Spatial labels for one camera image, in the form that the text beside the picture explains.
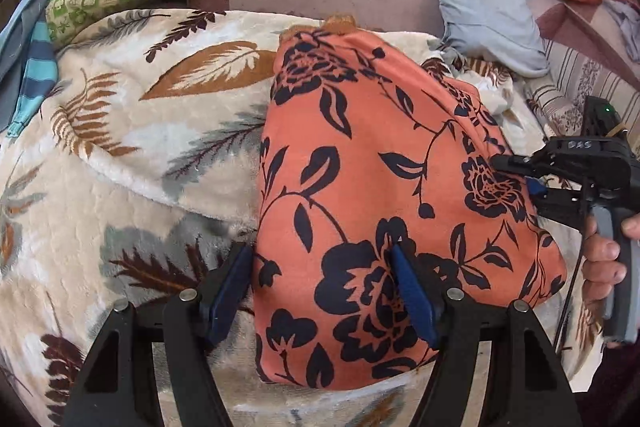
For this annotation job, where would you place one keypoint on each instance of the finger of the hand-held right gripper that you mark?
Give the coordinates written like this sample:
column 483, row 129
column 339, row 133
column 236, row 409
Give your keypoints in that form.
column 560, row 207
column 515, row 164

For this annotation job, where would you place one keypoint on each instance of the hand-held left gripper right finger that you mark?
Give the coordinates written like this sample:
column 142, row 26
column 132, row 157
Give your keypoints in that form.
column 415, row 297

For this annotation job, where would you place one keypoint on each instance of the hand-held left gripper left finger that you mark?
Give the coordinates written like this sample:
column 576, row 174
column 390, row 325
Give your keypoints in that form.
column 227, row 294

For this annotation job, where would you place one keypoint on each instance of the orange floral dress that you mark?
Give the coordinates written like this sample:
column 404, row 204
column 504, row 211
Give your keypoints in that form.
column 360, row 167

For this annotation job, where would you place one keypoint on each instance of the person's right hand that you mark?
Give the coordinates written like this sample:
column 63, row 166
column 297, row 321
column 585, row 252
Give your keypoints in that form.
column 602, row 262

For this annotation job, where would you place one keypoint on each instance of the striped sofa cushion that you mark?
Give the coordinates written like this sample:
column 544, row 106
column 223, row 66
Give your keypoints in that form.
column 585, row 77

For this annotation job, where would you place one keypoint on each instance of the cream leaf print blanket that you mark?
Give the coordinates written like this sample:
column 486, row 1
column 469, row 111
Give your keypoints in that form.
column 150, row 167

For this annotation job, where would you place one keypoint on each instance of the lavender garment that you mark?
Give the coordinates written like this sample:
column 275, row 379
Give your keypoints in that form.
column 627, row 27

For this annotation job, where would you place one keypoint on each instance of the pink patchwork cushion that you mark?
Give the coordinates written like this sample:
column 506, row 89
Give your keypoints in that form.
column 565, row 19

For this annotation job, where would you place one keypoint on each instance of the person's dark maroon clothing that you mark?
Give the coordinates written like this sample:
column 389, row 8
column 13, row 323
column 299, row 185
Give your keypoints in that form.
column 615, row 387

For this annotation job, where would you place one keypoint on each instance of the teal striped cloth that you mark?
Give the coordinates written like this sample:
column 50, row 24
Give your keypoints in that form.
column 37, row 72

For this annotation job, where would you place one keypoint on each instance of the blue towel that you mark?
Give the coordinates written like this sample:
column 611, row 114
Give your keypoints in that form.
column 30, row 7

